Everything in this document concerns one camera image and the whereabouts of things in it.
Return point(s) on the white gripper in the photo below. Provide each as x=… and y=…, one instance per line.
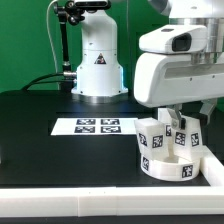
x=162, y=80

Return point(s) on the white round stool seat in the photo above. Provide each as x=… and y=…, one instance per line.
x=174, y=169

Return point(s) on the white L-shaped obstacle fence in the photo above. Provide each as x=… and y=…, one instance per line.
x=120, y=201

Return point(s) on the white fiducial marker sheet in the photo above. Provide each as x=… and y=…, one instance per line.
x=94, y=126

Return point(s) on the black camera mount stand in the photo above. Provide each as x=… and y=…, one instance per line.
x=73, y=12

